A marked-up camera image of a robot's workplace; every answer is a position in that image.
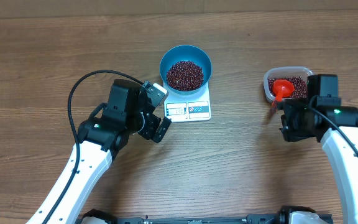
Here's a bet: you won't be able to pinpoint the orange plastic measuring scoop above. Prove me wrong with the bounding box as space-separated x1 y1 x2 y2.
270 79 295 113

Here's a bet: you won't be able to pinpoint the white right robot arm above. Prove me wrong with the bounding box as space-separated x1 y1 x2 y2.
275 74 358 223

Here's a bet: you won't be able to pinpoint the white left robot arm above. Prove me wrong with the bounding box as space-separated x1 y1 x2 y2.
29 79 171 223

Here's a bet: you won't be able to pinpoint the white digital kitchen scale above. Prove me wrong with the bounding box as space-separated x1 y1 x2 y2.
163 83 212 123

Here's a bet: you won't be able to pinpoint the red beans in bowl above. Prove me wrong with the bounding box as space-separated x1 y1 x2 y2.
166 60 204 91

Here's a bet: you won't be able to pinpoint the teal blue bowl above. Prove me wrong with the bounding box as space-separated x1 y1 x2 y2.
159 45 213 95

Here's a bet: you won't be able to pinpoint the red adzuki beans in container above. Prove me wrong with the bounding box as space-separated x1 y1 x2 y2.
267 77 307 98

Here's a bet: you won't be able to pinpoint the clear plastic food container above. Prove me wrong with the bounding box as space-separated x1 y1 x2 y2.
263 67 313 103

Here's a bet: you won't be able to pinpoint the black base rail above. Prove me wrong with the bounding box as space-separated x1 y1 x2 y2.
75 206 334 224

